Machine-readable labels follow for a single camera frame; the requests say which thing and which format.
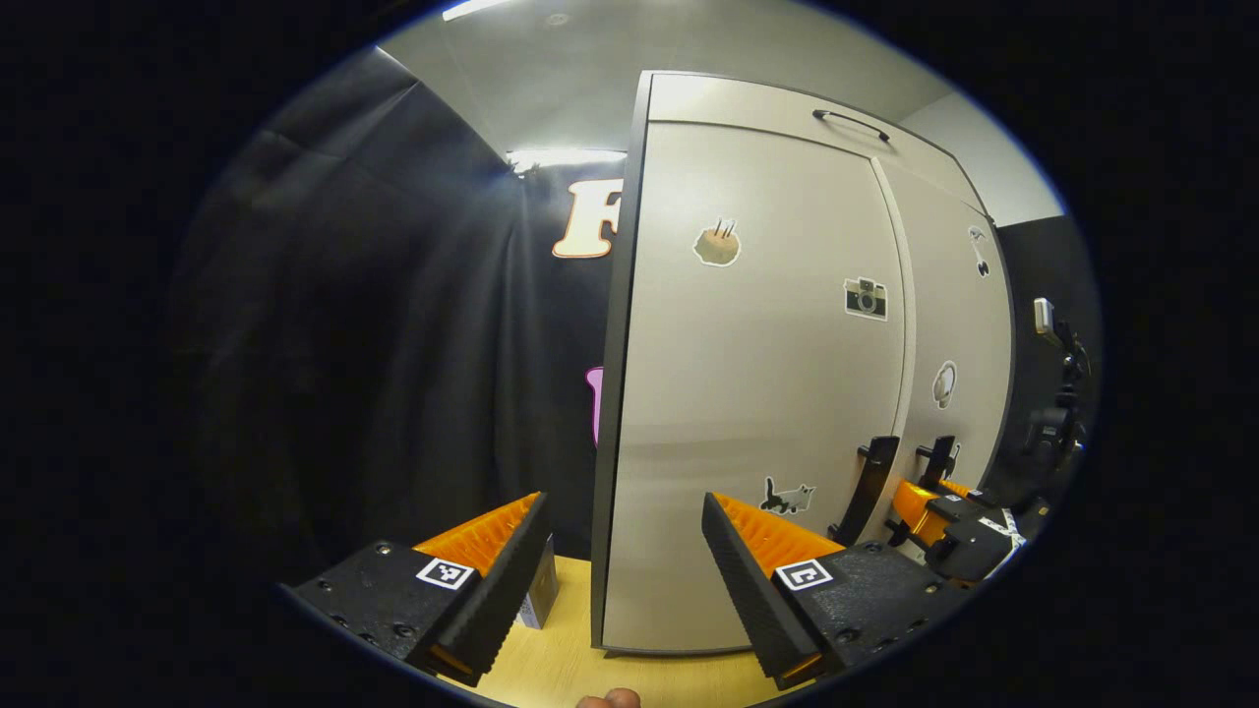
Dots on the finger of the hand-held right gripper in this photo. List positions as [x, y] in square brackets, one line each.
[969, 546]
[989, 498]

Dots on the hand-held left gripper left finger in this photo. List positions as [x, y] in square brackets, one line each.
[511, 580]

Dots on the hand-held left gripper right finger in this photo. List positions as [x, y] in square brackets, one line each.
[738, 580]

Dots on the beige cabinet door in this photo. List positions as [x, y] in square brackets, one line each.
[964, 315]
[748, 393]

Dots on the double-door shoe cabinet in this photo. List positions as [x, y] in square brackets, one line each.
[615, 393]

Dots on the beige cabinet drawer front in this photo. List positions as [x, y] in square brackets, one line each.
[748, 98]

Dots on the black stand with white device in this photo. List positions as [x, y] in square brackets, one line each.
[1057, 423]

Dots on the black backdrop cloth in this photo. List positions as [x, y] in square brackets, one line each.
[374, 344]
[1023, 265]

